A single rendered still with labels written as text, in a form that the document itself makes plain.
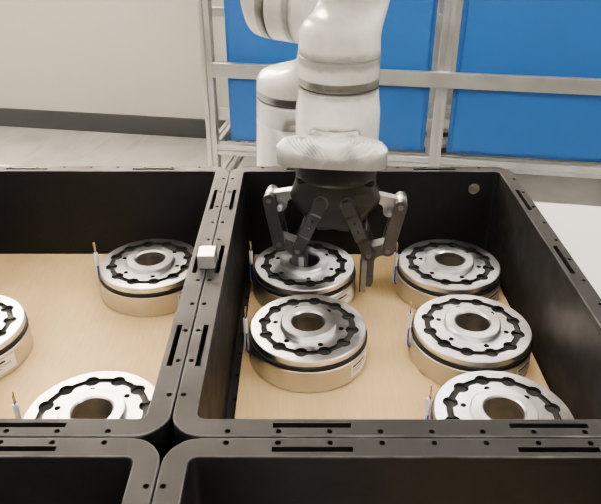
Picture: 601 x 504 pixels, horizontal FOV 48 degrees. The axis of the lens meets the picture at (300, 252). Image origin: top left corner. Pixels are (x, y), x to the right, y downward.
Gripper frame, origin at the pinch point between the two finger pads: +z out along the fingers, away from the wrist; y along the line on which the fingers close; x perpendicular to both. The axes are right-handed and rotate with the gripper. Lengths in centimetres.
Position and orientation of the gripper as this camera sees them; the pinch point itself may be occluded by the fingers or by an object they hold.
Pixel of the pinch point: (332, 273)
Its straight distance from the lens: 68.3
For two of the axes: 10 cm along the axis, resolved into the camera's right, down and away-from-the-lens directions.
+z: 0.0, 8.7, 4.9
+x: -1.2, 4.9, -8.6
